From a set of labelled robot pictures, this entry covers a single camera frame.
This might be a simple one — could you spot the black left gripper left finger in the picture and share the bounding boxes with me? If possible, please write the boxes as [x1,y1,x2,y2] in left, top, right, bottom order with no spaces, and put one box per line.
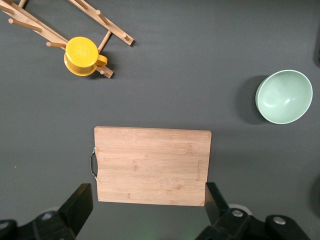
[32,183,94,240]

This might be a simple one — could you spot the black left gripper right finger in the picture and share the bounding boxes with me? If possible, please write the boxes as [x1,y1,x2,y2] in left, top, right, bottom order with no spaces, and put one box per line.
[196,181,251,240]

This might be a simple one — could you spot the bamboo cutting board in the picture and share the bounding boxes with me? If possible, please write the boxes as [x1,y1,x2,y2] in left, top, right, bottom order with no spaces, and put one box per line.
[89,125,213,208]

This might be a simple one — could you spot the mint green bowl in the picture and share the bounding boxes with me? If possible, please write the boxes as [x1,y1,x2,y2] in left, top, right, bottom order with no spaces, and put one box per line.
[254,69,314,125]

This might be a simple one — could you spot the yellow mug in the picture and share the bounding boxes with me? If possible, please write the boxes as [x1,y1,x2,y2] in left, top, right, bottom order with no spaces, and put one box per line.
[63,36,109,77]

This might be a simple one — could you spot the wooden mug rack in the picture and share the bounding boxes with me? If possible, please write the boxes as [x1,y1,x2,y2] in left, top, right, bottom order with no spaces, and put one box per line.
[0,0,135,79]

